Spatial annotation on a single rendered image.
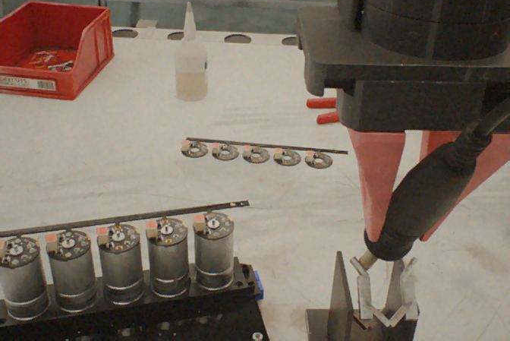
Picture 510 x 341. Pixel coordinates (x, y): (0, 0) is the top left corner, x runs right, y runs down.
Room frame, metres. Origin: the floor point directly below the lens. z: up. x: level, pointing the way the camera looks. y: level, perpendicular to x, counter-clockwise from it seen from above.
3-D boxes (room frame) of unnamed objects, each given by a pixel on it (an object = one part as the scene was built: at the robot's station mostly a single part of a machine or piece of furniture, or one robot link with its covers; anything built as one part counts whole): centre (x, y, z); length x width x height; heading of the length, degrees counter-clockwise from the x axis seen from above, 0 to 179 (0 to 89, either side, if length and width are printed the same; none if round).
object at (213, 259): (0.29, 0.02, 0.79); 0.02 x 0.02 x 0.05
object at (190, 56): (0.58, 0.07, 0.80); 0.03 x 0.03 x 0.10
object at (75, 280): (0.27, 0.10, 0.79); 0.02 x 0.02 x 0.05
